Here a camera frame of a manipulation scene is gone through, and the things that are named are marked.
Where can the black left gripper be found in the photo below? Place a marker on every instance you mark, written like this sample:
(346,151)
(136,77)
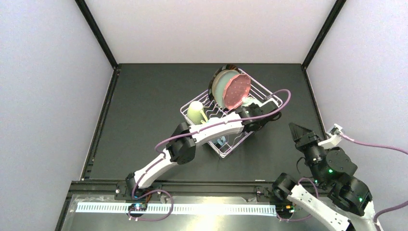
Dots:
(267,106)

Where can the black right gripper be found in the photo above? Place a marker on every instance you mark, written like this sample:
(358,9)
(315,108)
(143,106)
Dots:
(307,139)

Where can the white wire dish rack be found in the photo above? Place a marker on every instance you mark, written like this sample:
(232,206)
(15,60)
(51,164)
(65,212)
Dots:
(226,145)

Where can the pink dotted plate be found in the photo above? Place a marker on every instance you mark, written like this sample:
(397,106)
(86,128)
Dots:
(236,89)

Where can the light blue mug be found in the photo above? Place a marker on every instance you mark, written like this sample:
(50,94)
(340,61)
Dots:
(215,128)

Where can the green flower plate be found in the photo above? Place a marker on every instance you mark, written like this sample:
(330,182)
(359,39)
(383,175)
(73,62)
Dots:
(220,83)

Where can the cream mug green handle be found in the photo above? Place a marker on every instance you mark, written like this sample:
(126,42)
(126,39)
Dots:
(196,114)

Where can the green glazed small bowl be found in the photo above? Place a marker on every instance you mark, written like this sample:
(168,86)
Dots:
(248,101)

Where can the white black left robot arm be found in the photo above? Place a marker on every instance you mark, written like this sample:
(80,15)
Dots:
(180,148)

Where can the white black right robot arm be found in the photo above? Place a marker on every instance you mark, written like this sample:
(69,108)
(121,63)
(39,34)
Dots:
(332,170)

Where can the white led light strip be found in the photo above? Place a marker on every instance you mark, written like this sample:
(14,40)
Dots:
(178,209)

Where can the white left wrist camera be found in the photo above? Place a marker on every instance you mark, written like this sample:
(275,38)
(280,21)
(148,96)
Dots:
(269,105)

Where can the black frame post right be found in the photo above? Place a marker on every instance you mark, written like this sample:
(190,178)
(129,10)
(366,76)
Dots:
(329,21)

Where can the black frame post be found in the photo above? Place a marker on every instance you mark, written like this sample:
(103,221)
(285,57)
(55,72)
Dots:
(329,21)
(87,14)

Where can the black frame post left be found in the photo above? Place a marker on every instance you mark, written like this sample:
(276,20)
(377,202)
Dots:
(87,14)

